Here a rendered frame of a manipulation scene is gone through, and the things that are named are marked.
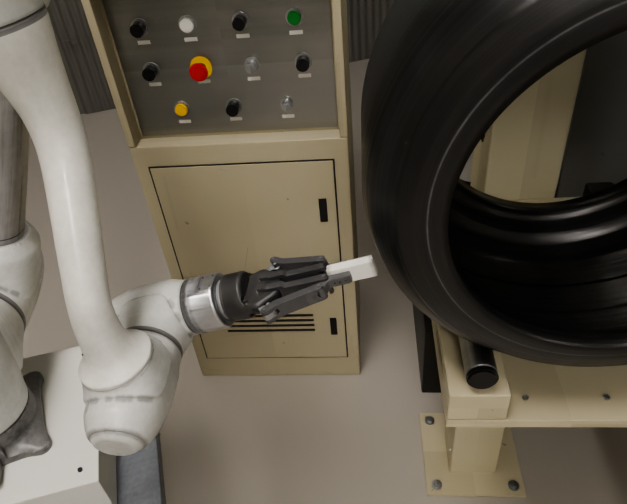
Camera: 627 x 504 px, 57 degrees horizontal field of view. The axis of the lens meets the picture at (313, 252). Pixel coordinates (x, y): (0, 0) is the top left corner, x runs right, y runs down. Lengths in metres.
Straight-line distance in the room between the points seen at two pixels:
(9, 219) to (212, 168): 0.60
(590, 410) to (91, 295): 0.73
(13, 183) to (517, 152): 0.82
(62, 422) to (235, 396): 0.97
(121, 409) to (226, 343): 1.15
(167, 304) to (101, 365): 0.16
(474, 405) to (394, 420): 1.01
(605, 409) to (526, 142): 0.44
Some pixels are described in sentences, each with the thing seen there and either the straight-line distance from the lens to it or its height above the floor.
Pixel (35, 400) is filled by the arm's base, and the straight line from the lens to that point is 1.14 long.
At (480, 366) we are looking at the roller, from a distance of 0.85.
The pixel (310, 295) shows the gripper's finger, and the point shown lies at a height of 1.00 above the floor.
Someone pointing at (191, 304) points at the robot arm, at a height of 0.98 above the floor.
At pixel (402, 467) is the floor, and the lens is 1.82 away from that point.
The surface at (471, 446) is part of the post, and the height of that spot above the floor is 0.14.
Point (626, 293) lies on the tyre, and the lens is 1.00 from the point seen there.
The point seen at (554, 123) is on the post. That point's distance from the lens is 1.05.
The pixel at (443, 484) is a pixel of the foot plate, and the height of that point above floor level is 0.01.
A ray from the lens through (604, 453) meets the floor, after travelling 1.95.
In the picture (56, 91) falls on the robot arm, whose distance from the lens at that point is 0.75.
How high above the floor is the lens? 1.57
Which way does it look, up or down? 39 degrees down
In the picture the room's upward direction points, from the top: 6 degrees counter-clockwise
